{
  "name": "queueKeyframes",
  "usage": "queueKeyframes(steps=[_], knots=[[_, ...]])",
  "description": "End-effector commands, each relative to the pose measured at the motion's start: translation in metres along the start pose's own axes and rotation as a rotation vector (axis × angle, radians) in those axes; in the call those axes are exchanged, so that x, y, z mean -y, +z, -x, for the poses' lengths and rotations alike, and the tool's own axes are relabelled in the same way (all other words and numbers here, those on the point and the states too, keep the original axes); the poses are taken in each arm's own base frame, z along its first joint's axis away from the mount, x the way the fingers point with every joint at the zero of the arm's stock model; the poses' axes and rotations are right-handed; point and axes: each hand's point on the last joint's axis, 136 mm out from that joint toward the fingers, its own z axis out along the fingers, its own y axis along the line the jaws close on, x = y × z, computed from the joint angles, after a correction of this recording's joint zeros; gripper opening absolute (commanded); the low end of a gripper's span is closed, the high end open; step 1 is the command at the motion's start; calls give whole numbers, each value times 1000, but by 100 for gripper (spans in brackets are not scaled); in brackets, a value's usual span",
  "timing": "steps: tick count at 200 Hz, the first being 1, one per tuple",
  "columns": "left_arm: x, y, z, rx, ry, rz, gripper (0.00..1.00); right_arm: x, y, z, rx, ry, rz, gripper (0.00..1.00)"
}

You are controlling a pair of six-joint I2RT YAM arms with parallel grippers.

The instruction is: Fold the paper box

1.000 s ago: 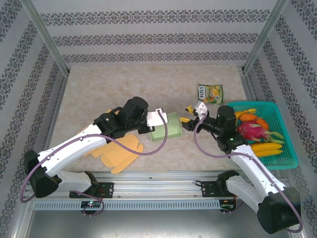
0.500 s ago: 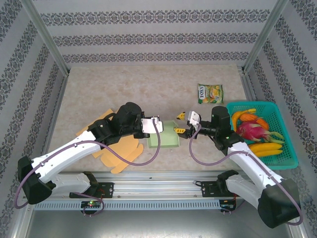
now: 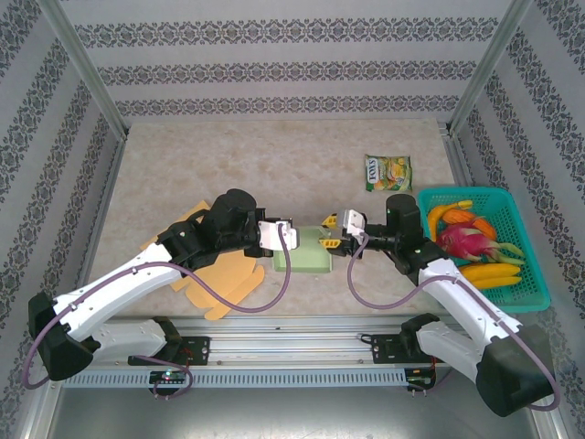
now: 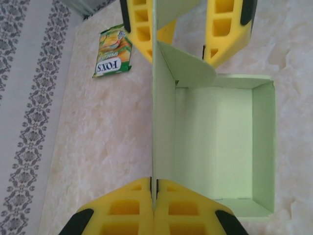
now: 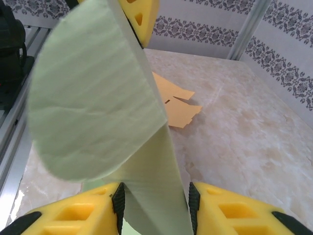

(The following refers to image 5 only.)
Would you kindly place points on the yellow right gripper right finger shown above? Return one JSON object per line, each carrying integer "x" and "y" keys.
{"x": 234, "y": 215}

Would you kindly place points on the aluminium mounting rail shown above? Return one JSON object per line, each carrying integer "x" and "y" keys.
{"x": 14, "y": 127}

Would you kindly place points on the orange paper box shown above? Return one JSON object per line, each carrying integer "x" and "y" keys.
{"x": 176, "y": 102}

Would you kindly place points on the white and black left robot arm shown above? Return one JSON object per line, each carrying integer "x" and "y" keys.
{"x": 11, "y": 61}

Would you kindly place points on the aluminium frame post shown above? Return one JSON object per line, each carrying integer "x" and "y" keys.
{"x": 247, "y": 29}

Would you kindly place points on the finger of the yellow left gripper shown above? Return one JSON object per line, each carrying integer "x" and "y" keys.
{"x": 146, "y": 14}

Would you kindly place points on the green paper box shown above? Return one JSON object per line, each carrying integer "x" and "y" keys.
{"x": 93, "y": 98}

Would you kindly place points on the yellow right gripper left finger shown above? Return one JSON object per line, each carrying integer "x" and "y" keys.
{"x": 73, "y": 215}

